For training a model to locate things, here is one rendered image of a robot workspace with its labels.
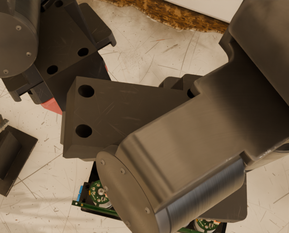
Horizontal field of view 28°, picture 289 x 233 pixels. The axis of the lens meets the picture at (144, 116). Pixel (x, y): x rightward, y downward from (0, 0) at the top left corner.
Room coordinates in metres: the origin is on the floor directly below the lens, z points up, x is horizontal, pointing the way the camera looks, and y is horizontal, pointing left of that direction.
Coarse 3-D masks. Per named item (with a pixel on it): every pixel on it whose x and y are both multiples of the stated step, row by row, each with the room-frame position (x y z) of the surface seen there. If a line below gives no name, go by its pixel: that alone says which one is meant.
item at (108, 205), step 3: (99, 189) 0.11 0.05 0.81; (102, 189) 0.11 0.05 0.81; (99, 192) 0.10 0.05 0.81; (102, 192) 0.10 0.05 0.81; (99, 195) 0.10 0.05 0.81; (102, 195) 0.10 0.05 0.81; (99, 204) 0.09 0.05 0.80; (102, 204) 0.09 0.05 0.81; (105, 204) 0.09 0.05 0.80; (108, 204) 0.09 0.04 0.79; (111, 204) 0.10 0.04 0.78; (102, 207) 0.09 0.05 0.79; (105, 207) 0.09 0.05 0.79; (108, 207) 0.09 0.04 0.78; (111, 207) 0.09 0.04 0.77
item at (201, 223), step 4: (196, 220) 0.07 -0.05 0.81; (200, 220) 0.07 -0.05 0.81; (204, 220) 0.07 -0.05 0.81; (200, 224) 0.07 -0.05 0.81; (204, 224) 0.07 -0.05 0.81; (208, 224) 0.07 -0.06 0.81; (212, 224) 0.07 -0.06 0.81; (216, 224) 0.07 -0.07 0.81; (204, 228) 0.06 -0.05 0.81; (208, 228) 0.06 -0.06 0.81; (212, 228) 0.06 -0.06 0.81
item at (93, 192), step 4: (92, 184) 0.11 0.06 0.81; (96, 184) 0.11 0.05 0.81; (100, 184) 0.11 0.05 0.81; (92, 188) 0.11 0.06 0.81; (96, 188) 0.11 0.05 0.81; (92, 192) 0.10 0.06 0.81; (96, 192) 0.10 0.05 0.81; (92, 196) 0.10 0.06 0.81; (96, 196) 0.10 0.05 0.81; (100, 196) 0.10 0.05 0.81; (104, 196) 0.10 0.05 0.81; (92, 200) 0.10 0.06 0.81; (96, 200) 0.10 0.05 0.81; (104, 200) 0.10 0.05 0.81; (108, 200) 0.10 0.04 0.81
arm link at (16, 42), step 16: (0, 0) 0.18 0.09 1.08; (16, 0) 0.19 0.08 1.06; (32, 0) 0.20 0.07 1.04; (0, 16) 0.17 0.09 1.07; (16, 16) 0.18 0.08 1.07; (32, 16) 0.18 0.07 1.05; (0, 32) 0.17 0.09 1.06; (16, 32) 0.17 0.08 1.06; (32, 32) 0.17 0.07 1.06; (0, 48) 0.16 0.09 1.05; (16, 48) 0.16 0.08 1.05; (32, 48) 0.16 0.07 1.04; (0, 64) 0.16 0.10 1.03; (16, 64) 0.16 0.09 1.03
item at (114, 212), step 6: (72, 204) 0.09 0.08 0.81; (78, 204) 0.09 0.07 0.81; (84, 204) 0.09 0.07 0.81; (90, 204) 0.09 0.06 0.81; (96, 204) 0.09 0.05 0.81; (96, 210) 0.09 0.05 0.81; (102, 210) 0.09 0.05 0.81; (108, 210) 0.09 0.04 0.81; (114, 210) 0.09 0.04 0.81; (186, 228) 0.06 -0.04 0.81
